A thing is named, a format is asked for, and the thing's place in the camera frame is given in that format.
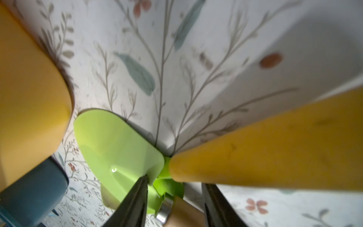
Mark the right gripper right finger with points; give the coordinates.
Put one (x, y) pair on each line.
(218, 211)

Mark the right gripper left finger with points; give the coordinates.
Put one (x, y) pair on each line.
(132, 211)

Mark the teal storage box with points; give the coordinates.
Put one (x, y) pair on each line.
(28, 201)

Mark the yellow storage box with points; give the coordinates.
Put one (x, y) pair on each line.
(36, 104)

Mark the green shovel under pile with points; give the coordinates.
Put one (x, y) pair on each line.
(118, 156)

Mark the green shovel yellow handle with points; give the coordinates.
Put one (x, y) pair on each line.
(318, 147)

